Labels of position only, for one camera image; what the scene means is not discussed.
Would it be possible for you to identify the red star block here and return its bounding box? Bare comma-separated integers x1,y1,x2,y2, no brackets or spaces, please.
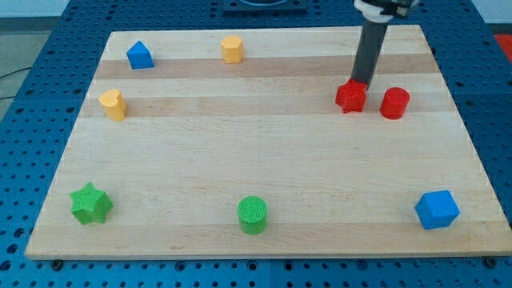
335,78,367,114

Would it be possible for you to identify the blue triangle block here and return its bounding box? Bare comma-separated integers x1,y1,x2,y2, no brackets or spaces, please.
126,41,154,70

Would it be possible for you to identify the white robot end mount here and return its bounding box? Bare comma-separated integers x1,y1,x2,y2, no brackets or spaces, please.
354,0,419,23

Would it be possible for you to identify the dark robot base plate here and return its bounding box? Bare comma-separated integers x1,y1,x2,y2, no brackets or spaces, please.
221,0,308,14

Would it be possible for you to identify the green cylinder block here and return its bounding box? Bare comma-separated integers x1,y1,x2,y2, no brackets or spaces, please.
237,196,268,234

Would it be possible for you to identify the blue cube block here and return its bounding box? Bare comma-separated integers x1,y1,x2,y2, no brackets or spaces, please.
415,190,460,230

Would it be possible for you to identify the black cable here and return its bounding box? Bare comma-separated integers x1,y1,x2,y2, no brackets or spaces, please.
0,66,32,101

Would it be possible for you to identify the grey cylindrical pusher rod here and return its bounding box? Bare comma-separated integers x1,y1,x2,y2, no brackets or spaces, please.
350,20,388,90

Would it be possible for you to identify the yellow hexagon block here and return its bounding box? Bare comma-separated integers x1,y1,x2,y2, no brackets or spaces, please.
221,35,244,64

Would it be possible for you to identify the yellow heart block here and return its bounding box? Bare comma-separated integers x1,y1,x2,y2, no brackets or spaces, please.
98,89,127,122

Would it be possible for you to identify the green star block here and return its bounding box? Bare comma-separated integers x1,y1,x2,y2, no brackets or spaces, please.
70,182,114,225

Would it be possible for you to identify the red cylinder block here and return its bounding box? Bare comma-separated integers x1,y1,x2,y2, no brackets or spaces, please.
379,87,410,120

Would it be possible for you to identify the wooden board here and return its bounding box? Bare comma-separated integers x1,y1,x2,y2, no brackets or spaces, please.
26,25,511,260

